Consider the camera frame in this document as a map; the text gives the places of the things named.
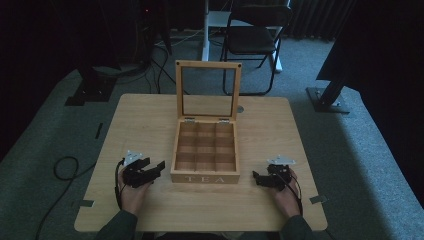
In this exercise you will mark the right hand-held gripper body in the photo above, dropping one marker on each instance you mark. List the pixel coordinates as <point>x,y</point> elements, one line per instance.
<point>281,173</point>

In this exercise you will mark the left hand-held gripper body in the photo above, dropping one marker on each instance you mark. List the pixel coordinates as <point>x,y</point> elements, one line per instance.
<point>135,176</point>

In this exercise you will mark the wooden tea box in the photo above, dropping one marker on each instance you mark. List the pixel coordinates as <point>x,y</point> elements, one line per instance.
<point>206,146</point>

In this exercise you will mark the person's left hand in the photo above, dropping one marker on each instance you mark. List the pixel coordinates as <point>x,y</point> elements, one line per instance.
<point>131,196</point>

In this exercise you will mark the person's right hand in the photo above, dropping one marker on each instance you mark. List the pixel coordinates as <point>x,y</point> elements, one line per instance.
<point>286,200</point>

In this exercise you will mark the grey tape strip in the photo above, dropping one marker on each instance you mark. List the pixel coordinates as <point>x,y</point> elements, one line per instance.
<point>86,203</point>
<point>318,199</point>

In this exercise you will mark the black tape strip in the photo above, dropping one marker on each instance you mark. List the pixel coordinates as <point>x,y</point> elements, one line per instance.
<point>99,130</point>

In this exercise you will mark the grey round table grommet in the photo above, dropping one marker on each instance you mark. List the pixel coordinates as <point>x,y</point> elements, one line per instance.
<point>240,109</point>

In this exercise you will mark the black metal stand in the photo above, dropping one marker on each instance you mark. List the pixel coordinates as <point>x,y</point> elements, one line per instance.
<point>330,93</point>
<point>91,90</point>

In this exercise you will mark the dark equipment rack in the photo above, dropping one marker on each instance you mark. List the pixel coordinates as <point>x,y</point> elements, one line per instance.
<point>138,30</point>

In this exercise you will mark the black folding chair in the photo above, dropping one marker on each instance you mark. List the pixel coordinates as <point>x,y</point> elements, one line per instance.
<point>253,40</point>
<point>208,30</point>

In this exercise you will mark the dark curtain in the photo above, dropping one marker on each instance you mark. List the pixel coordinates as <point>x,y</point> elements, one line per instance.
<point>316,18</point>

